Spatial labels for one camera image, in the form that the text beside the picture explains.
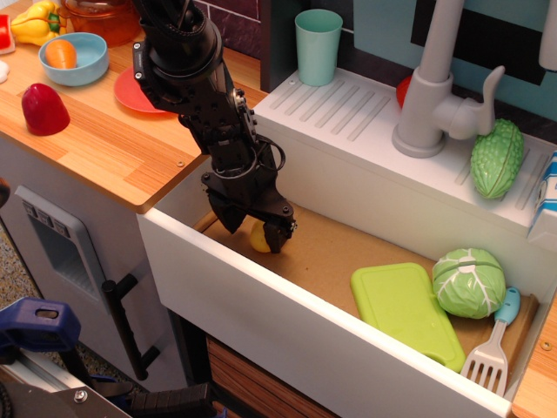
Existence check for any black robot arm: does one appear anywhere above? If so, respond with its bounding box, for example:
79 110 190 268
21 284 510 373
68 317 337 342
133 1 296 253

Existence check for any blue white milk carton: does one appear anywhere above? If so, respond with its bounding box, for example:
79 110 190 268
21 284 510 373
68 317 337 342
527 152 557 253

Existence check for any lime green cutting board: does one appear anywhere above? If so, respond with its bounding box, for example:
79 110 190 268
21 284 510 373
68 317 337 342
351 263 466 373

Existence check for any grey toy faucet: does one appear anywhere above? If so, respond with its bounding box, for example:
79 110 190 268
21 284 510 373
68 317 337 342
392 1 506 158

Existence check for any red white toy at edge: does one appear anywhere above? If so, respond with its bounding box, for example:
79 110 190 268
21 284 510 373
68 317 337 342
0 14 16 55

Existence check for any green toy bitter gourd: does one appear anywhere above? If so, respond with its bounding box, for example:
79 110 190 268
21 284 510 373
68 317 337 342
471 118 524 199

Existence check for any green toy cabbage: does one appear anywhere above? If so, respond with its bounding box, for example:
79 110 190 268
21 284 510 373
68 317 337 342
433 248 507 320

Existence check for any red toy item behind faucet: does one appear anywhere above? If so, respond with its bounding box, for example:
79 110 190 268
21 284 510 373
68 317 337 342
395 76 412 109

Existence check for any black oven door handle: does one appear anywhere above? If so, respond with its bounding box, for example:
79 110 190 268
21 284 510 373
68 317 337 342
101 273 160 381

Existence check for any orange toy carrot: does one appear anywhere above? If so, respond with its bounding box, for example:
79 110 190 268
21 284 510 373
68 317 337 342
44 39 77 70

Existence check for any pink plastic plate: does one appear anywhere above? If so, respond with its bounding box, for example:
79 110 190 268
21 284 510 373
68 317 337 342
113 67 164 113

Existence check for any grey oven control panel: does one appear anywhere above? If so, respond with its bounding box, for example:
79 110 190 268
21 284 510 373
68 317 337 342
16 185 109 314

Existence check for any teal plastic cup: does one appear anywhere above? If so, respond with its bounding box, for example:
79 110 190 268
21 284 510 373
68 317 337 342
294 9 343 87

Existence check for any yellow toy bell pepper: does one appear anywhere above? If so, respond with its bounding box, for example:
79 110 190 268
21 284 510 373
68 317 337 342
10 1 67 46

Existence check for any white toy sink basin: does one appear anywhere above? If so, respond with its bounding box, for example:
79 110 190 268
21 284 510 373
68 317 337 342
138 71 556 417

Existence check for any dark red toy vegetable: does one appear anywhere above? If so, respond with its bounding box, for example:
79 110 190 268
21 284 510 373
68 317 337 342
22 83 70 136

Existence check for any white toy piece at edge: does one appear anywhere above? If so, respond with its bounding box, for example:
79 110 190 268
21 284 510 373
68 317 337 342
0 61 10 84

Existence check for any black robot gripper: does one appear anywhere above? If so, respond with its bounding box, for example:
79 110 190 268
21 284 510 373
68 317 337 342
202 152 295 253

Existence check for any light blue plastic bowl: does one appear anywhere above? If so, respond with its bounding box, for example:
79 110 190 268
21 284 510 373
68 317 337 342
38 32 109 87

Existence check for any white blue toy spatula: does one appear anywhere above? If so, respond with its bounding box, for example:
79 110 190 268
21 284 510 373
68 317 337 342
460 287 520 396

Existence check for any orange transparent jar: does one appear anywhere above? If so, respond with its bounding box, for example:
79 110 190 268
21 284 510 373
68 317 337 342
61 0 140 47

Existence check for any blue clamp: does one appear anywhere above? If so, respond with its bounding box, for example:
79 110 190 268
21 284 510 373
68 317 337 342
1 297 81 356

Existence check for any yellow toy potato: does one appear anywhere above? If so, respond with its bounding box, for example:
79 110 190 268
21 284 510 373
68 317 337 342
250 220 271 253

